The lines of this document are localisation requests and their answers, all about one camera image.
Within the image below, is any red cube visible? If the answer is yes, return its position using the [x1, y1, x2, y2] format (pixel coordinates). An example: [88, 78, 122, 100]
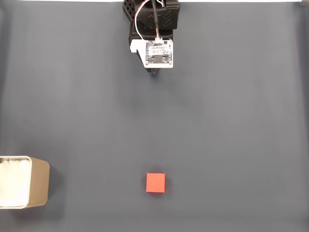
[145, 173, 166, 193]

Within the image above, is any beige box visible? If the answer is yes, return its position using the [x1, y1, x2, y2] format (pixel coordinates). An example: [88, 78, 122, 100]
[0, 155, 51, 209]

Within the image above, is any dark blue table mat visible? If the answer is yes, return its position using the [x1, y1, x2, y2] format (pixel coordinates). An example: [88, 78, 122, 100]
[0, 1, 309, 232]

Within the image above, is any white gripper motor cable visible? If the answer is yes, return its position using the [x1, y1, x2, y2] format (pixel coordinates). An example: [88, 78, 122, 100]
[134, 0, 160, 41]

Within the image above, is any white camera board mount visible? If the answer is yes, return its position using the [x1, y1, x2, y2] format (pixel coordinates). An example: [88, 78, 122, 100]
[129, 38, 174, 69]

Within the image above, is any black camera cable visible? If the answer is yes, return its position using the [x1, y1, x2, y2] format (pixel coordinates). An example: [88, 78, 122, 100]
[151, 0, 161, 38]

